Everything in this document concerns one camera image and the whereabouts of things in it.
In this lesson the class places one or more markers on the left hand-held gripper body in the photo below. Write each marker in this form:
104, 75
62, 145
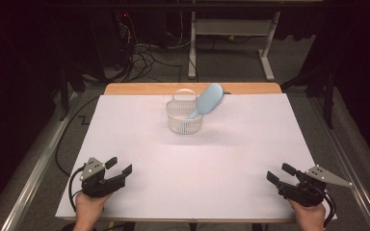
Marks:
98, 186

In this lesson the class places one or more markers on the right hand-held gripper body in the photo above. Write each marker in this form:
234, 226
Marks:
308, 192

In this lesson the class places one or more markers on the white plastic basket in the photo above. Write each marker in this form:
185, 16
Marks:
183, 126

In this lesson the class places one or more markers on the light blue hairbrush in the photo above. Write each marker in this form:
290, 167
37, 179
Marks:
209, 96

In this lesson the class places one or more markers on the person's right hand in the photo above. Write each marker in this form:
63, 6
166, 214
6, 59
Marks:
310, 215

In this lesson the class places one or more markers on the person's left hand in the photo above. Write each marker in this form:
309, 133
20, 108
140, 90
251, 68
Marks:
88, 208

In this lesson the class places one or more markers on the white table cover sheet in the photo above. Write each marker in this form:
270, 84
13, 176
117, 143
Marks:
189, 166

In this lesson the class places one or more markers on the wooden table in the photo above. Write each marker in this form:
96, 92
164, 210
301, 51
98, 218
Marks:
141, 88

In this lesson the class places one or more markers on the dark metal stand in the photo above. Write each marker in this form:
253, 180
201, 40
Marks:
329, 96
65, 96

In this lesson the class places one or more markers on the dark equipment with red light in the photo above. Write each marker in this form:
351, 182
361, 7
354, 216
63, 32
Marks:
109, 38

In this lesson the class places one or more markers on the small yellow floor object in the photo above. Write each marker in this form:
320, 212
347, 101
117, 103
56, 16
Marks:
231, 37

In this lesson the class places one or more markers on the metal floor rail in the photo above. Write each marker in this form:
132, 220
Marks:
38, 166
343, 160

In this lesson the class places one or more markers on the white metal stand frame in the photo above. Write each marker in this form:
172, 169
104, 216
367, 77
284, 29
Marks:
231, 27

